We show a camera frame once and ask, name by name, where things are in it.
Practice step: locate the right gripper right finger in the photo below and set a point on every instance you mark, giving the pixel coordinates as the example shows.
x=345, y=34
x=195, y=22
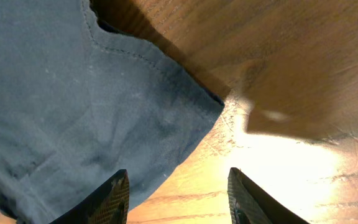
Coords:
x=250, y=204

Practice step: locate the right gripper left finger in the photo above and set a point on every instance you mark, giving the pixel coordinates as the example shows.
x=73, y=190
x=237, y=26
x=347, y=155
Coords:
x=108, y=204

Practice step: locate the navy shorts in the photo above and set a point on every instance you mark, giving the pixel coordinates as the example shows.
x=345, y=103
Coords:
x=78, y=102

